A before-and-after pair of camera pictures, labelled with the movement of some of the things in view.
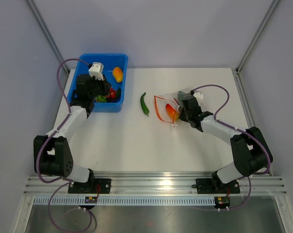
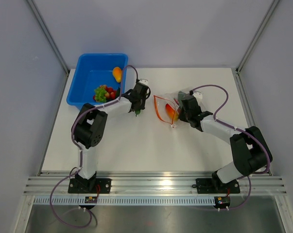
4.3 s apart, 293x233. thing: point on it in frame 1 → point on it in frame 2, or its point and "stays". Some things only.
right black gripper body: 184,116 stays
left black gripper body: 99,88 → 142,101
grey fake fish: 182,96 stays
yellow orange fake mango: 118,74 stays
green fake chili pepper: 145,108 → 137,111
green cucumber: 118,93 stays
